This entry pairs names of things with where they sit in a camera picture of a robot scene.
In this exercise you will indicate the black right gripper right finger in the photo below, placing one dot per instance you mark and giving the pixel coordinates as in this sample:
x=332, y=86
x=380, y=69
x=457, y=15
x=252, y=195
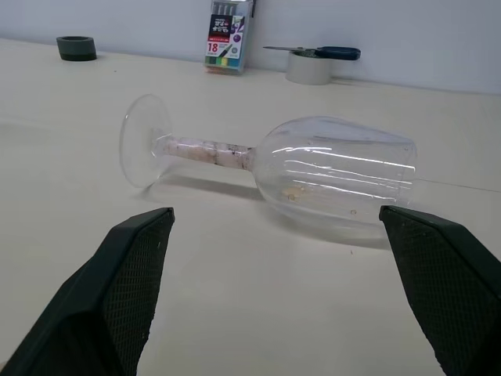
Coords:
x=450, y=290

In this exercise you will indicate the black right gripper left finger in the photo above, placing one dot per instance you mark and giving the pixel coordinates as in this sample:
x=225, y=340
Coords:
x=98, y=297

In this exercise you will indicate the clear wine glass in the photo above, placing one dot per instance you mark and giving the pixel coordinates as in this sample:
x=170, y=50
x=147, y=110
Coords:
x=336, y=168

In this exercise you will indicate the black round lid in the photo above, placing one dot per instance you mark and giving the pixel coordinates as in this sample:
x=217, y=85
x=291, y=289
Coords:
x=76, y=49

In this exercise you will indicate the grey tape roll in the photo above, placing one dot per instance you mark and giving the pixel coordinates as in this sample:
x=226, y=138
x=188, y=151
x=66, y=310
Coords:
x=307, y=70

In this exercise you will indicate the marker pen set box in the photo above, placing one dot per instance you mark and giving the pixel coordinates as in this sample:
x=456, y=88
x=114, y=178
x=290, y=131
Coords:
x=223, y=43

